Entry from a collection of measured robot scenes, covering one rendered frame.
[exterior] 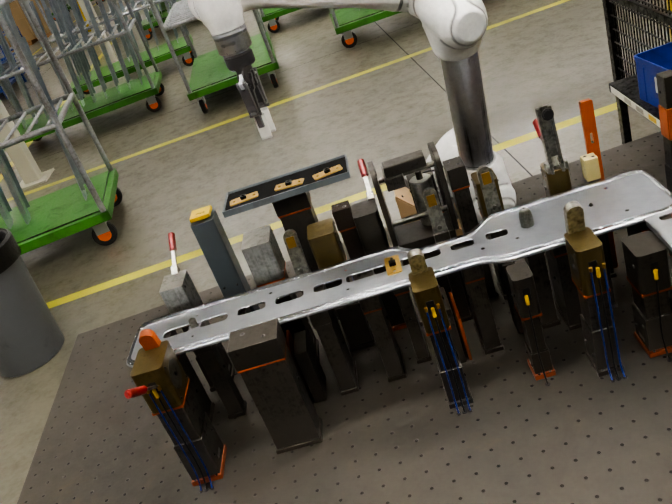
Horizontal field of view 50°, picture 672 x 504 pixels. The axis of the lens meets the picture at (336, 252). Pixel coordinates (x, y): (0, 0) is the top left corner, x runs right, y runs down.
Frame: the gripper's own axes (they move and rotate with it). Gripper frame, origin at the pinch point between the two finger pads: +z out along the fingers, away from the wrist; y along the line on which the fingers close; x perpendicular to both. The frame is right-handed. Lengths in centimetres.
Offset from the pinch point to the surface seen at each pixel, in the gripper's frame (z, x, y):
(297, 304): 35, 4, 37
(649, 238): 37, 86, 35
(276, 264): 30.8, -3.5, 22.0
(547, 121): 17, 71, 4
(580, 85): 136, 112, -332
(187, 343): 35, -24, 45
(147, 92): 110, -330, -591
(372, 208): 26.8, 23.1, 10.2
